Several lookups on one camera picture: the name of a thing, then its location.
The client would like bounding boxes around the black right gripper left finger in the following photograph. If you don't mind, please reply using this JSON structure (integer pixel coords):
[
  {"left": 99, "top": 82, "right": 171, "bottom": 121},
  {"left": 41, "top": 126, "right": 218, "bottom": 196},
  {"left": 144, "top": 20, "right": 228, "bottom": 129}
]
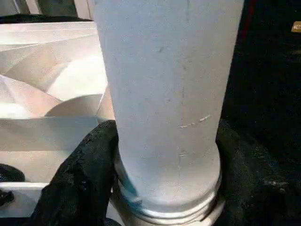
[{"left": 24, "top": 119, "right": 120, "bottom": 226}]

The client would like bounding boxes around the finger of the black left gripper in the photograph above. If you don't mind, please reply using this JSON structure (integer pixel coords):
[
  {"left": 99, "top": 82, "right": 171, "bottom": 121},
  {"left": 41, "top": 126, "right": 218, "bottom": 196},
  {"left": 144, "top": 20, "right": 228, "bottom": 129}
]
[
  {"left": 0, "top": 161, "right": 26, "bottom": 182},
  {"left": 0, "top": 190, "right": 15, "bottom": 208}
]

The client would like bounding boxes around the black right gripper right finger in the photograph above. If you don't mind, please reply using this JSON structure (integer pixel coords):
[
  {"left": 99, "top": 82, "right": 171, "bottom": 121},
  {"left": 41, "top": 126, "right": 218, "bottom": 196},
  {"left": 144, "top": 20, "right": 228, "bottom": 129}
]
[{"left": 210, "top": 118, "right": 301, "bottom": 226}]

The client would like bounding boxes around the white plastic table top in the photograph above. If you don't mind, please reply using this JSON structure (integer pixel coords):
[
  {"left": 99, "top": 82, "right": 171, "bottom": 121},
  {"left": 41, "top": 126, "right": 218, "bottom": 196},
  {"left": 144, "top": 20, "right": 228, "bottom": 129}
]
[{"left": 0, "top": 20, "right": 225, "bottom": 226}]

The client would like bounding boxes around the white plastic table leg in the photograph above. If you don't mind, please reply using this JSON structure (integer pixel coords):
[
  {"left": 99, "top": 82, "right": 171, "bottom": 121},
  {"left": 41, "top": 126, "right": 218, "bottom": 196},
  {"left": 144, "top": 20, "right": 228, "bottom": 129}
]
[{"left": 92, "top": 0, "right": 246, "bottom": 223}]

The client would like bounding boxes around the black mat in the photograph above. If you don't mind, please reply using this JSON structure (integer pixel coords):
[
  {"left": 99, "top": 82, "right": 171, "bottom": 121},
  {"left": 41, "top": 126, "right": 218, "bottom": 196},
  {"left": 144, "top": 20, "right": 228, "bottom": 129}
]
[{"left": 0, "top": 0, "right": 301, "bottom": 226}]

